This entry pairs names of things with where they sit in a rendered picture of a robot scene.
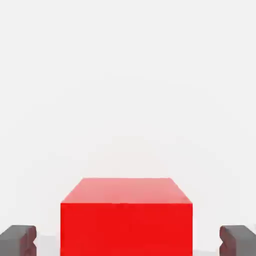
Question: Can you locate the small red cube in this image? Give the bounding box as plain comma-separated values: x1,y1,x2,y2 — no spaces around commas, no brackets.
60,177,194,256

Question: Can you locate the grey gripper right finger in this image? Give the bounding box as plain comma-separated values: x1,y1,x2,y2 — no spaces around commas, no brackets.
219,224,256,256

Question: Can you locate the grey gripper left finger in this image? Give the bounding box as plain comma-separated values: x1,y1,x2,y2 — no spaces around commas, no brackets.
0,224,38,256

